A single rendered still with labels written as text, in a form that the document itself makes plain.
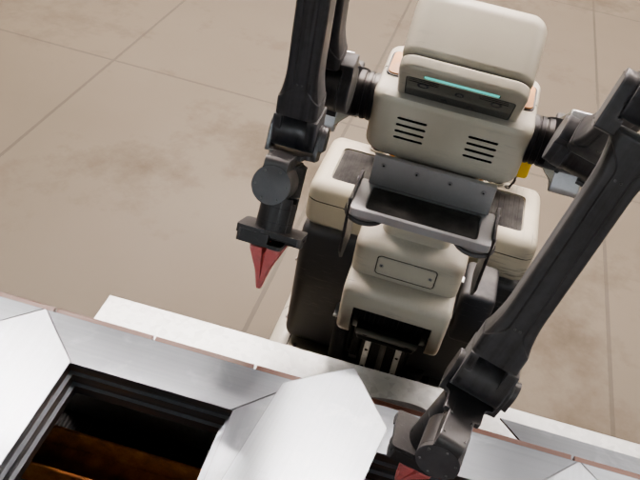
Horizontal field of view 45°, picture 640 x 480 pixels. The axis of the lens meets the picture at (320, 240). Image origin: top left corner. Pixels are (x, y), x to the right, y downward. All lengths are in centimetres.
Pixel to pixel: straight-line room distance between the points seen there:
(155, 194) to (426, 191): 181
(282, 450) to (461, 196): 54
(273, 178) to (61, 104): 259
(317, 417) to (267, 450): 10
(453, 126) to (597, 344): 168
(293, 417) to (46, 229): 184
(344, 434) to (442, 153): 51
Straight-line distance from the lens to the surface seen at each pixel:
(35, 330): 132
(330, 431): 120
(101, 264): 273
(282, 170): 107
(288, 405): 122
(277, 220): 116
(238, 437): 117
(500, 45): 124
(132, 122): 349
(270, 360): 152
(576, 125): 121
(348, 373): 128
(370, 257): 152
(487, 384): 98
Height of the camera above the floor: 181
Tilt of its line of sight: 38 degrees down
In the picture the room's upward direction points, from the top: 11 degrees clockwise
